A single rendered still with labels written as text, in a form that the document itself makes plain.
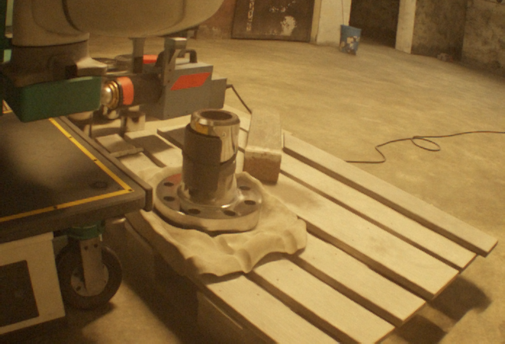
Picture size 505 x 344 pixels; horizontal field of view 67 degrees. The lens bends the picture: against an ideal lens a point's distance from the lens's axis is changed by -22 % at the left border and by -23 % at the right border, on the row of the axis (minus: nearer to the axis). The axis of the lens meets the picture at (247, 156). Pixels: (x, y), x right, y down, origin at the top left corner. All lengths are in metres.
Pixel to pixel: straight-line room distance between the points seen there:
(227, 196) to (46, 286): 0.53
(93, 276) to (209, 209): 0.34
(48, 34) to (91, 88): 0.13
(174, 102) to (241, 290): 0.79
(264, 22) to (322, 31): 1.01
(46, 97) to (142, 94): 0.78
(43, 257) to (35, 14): 0.42
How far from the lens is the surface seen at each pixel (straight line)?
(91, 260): 0.95
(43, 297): 0.87
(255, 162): 1.39
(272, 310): 0.88
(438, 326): 1.19
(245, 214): 1.09
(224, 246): 1.04
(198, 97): 1.61
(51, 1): 0.69
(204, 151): 1.06
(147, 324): 1.03
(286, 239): 1.06
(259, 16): 5.95
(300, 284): 0.97
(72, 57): 0.74
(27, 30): 0.74
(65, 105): 0.74
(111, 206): 0.82
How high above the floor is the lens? 0.70
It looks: 21 degrees down
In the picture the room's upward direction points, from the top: 7 degrees clockwise
